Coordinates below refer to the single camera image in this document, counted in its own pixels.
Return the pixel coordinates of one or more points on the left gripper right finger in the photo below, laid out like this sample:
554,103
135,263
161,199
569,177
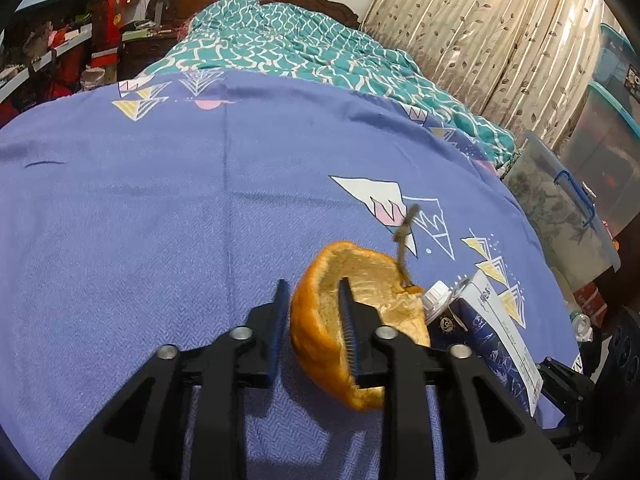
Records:
442,407

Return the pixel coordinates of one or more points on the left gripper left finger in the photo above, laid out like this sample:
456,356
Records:
181,414

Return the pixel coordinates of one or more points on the orange peel with stem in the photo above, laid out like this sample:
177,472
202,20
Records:
376,279

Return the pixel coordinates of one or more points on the dark blue milk carton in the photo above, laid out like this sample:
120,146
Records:
472,314

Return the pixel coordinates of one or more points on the purple patterned bedsheet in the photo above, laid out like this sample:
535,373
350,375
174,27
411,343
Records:
161,209

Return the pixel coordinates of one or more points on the clear bin blue lid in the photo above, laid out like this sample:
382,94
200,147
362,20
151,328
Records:
574,239

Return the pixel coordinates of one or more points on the clear bin teal lid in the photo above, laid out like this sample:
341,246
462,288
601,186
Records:
603,154

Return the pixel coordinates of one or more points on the beige leaf pattern curtain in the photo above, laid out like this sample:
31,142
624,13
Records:
522,64

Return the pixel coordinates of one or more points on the upper teal lid bin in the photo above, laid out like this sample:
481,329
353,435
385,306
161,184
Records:
617,69

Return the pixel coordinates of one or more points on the teal patterned blanket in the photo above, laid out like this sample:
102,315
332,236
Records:
284,40

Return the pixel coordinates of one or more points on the cluttered wall shelf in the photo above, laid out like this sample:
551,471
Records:
47,45

